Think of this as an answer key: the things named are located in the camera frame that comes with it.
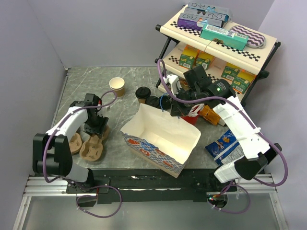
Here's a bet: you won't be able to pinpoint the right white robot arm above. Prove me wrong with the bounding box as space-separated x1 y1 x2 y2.
160 66 281 191

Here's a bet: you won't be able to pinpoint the stack of brown paper cups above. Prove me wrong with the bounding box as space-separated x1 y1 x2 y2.
109 77 125 97

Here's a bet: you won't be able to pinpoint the cardboard cup carrier tray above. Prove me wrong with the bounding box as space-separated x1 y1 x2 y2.
79 126 110 161

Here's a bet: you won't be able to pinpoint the dark grey R&O box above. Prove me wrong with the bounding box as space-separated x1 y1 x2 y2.
184 7 233 23

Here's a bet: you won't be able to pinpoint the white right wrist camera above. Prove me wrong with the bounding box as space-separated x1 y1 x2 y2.
163 74 182 95

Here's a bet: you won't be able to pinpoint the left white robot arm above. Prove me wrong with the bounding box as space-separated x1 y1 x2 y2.
32 93 110 193

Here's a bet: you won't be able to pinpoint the red cup with stirrers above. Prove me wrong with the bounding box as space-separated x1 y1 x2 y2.
181 103 204 125

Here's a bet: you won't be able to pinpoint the black cup lid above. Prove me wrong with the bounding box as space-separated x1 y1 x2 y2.
145 96 160 108
135 86 151 99

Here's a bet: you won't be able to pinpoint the purple R&O box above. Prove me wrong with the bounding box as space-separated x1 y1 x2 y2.
177 13 204 31

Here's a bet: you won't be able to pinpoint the paper takeout bag blue handles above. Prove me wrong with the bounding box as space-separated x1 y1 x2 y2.
120 103 201 178

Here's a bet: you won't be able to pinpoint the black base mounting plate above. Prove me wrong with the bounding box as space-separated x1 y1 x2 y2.
66 169 230 204

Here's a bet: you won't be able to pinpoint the grey R&O box top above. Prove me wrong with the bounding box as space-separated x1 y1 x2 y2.
188 2 232 16

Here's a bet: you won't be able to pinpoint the green yellow box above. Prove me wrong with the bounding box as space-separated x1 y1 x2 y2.
195 51 215 70
178 45 200 69
231 70 256 94
221 63 241 82

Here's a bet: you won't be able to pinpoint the green yellow box far left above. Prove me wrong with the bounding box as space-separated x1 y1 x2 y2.
178 45 200 69

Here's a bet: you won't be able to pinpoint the stack of black cup lids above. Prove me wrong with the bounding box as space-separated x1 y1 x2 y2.
158 95 172 110

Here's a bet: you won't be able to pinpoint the two tier checkered shelf rack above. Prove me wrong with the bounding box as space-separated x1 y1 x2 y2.
155 5 281 105

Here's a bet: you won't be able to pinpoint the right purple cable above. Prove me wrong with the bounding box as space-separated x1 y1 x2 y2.
157 59 288 214

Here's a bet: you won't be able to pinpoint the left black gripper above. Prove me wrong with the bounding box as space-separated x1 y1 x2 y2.
83 113 108 138

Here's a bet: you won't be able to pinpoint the teal long box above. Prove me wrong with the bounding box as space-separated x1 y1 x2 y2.
200 23 248 50

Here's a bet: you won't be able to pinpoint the blue snack bag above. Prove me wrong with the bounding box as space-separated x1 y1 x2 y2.
205 130 244 166

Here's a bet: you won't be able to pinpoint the aluminium rail frame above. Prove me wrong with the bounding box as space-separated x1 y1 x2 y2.
13 169 288 230

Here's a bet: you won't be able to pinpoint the green yellow box far right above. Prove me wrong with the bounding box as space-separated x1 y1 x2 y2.
231 70 256 94

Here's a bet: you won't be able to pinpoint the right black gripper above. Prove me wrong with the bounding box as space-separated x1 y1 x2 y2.
168 86 201 117

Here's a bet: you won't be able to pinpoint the purple wavy pouch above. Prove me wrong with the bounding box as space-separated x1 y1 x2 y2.
230 25 266 48

